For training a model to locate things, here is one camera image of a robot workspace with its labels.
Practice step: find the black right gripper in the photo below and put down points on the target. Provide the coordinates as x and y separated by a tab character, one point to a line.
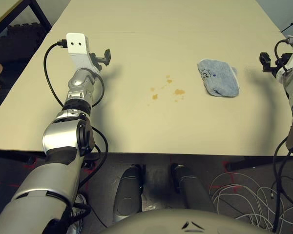
273	68

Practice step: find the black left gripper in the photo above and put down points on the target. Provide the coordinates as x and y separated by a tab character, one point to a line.
95	59

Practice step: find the blue terry rag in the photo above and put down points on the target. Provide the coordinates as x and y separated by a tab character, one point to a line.
219	78

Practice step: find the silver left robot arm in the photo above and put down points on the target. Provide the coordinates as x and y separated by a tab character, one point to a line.
58	136

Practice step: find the black tripod leg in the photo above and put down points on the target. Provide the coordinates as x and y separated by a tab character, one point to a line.
291	24

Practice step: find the brown liquid spill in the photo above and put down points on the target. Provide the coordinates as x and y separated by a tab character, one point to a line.
178	91

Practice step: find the black framed side table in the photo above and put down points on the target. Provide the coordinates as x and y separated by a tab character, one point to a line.
40	14

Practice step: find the black foam floor mat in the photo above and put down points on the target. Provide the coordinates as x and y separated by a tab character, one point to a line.
22	41

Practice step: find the grey left robot leg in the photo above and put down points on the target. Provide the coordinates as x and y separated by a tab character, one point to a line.
127	195

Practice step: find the grey robot leg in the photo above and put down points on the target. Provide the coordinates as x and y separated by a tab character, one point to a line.
127	195
193	190

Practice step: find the white sneaker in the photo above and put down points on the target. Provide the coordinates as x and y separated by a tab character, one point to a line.
81	200

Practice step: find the grey right robot leg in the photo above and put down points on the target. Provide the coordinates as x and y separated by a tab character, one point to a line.
193	190

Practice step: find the grey robot torso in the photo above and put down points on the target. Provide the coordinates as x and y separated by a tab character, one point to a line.
185	221

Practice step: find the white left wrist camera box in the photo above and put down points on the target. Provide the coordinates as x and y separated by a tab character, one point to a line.
75	46

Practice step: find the black post under table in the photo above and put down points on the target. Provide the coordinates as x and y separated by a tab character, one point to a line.
143	178

